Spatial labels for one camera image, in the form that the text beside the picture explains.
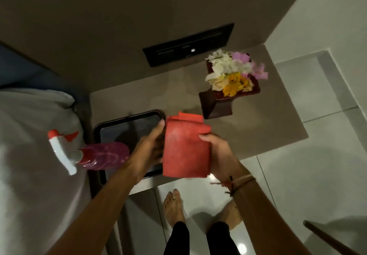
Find person's left forearm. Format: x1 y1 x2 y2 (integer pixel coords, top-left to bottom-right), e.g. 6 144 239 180
45 160 144 255

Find dark blue headboard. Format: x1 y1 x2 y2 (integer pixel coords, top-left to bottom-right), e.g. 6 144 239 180
0 42 88 112

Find red cleaning cloth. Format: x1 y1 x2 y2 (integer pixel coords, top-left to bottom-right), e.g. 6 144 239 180
162 112 213 178

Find white yellow pink flower bunch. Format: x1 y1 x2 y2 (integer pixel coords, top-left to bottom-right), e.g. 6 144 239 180
205 49 269 98

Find person's right leg black trousers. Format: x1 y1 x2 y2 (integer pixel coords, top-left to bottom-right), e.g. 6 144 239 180
206 221 242 255

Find person's leg black trousers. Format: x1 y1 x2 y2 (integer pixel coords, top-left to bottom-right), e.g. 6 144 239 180
165 221 190 255
206 221 242 255

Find string wrist bracelet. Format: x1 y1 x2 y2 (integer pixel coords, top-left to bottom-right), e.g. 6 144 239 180
210 174 257 197

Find person's foot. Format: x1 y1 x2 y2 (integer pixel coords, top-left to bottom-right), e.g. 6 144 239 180
162 189 186 229
206 200 245 233

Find dark red wooden vase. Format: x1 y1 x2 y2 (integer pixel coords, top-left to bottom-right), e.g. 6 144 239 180
198 60 261 120

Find person's right foot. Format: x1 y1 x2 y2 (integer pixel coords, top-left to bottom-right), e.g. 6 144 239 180
206 200 245 233

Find beige bedside table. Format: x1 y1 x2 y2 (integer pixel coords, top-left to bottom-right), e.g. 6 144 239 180
87 44 309 196

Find person's left foot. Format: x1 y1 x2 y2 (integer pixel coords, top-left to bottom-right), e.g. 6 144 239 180
162 189 186 229

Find pink spray bottle white nozzle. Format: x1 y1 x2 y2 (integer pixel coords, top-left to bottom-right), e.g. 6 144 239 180
47 129 130 176

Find person's left hand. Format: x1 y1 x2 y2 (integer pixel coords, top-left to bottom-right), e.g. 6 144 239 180
127 119 167 184

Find black wall switch panel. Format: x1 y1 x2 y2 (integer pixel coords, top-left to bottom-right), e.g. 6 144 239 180
142 23 235 68

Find person's right hand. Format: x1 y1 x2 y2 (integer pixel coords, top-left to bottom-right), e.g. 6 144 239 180
198 133 252 184

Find person's right forearm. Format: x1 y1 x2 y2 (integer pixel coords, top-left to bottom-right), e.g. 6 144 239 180
229 176 313 255

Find person's left leg black trousers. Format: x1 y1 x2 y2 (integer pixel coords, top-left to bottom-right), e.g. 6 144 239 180
165 221 190 255

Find dark wooden furniture rail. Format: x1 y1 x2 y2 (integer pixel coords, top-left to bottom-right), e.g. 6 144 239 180
303 219 362 255

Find white bed cover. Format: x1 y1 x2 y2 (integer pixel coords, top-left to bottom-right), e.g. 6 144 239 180
0 88 93 255

